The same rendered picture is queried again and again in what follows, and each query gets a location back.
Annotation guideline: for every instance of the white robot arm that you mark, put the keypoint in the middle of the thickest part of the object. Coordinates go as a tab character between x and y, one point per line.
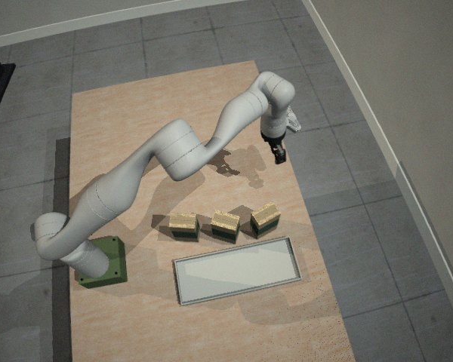
179	151

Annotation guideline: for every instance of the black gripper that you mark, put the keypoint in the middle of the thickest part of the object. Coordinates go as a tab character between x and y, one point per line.
276	144

